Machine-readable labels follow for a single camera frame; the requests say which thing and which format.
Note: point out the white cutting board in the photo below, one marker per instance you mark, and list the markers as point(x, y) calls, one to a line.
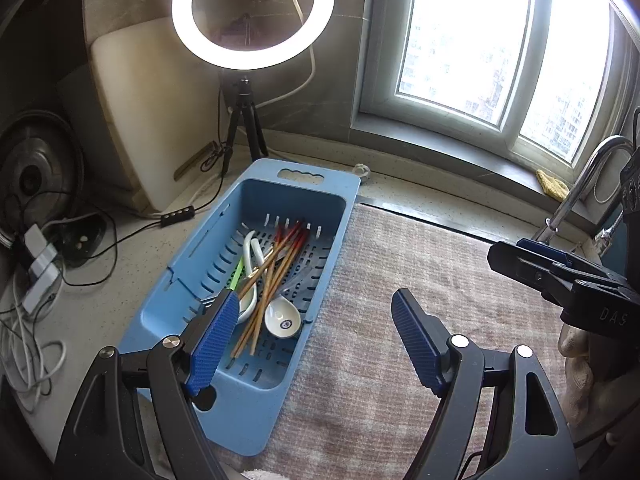
point(160, 102)

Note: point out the green plastic spoon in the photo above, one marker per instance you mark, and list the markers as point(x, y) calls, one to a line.
point(236, 275)

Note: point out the pink plaid cloth mat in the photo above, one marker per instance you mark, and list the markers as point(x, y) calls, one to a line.
point(356, 408)

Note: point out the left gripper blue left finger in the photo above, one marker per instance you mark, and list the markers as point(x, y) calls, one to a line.
point(205, 338)

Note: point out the white ring light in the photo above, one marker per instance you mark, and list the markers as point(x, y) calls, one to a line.
point(231, 34)

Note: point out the black round fan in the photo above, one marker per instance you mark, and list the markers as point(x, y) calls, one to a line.
point(42, 171)

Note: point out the yellow sponge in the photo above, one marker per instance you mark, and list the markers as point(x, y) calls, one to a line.
point(551, 186)

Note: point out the black camera box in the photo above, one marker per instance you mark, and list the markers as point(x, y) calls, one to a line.
point(630, 182)

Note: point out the white power strip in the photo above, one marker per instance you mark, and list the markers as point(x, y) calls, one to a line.
point(42, 271)

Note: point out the red-tipped wooden chopstick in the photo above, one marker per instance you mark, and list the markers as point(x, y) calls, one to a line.
point(277, 263)
point(277, 289)

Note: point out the chrome kitchen faucet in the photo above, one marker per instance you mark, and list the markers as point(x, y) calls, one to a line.
point(607, 147)

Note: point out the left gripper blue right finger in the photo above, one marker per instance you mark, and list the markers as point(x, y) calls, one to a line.
point(425, 340)

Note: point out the white cable clip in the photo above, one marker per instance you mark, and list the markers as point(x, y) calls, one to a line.
point(362, 171)

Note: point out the white gloved right hand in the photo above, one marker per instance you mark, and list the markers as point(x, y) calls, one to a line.
point(588, 361)

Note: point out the black tripod stand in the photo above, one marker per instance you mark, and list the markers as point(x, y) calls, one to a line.
point(244, 114)

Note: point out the blue plastic utensil basket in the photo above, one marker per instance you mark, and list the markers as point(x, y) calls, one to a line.
point(270, 194)

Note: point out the black inline cable switch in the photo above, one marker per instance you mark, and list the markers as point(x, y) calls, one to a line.
point(177, 216)

